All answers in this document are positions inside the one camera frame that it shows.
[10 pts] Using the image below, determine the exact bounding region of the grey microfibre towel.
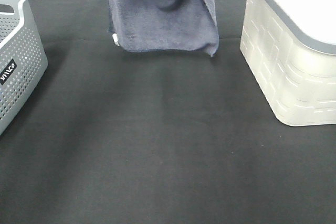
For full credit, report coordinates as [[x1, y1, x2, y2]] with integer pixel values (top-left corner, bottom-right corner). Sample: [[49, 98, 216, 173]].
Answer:
[[108, 0, 219, 56]]

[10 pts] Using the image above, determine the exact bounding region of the grey perforated laundry basket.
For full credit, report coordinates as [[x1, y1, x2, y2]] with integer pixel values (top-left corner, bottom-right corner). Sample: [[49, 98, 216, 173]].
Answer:
[[1, 0, 48, 132]]

